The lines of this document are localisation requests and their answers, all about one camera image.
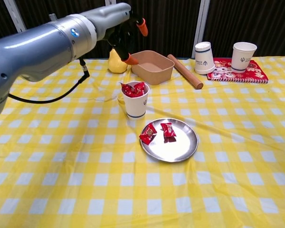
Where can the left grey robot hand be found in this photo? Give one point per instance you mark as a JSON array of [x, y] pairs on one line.
[[109, 19]]

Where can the red candy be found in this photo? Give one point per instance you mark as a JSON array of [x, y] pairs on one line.
[[127, 89], [139, 89], [168, 130], [147, 134]]

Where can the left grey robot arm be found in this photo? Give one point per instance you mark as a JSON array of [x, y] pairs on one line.
[[38, 52]]

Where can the white paper cup blue logo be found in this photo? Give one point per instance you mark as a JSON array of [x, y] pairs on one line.
[[242, 59], [136, 108]]

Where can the inverted white paper cup stack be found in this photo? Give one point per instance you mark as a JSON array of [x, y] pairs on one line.
[[204, 62]]

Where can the yellow pear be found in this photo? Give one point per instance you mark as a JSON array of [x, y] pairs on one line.
[[116, 65]]

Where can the black pleated curtain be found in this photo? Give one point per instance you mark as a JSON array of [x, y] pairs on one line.
[[171, 26]]

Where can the brown paper food tray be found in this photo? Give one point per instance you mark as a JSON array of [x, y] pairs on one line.
[[160, 76]]

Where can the wooden rolling pin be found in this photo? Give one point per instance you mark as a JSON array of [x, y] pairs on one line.
[[185, 72]]

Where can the yellow white checkered tablecloth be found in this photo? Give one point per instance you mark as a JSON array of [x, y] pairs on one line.
[[61, 154]]

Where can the round metal plate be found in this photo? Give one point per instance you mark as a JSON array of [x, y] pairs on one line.
[[178, 147]]

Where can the red spiral notebook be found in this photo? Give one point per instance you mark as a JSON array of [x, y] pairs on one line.
[[256, 74]]

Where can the white metal frame post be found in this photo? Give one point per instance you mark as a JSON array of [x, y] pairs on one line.
[[107, 1], [200, 23], [15, 16]]

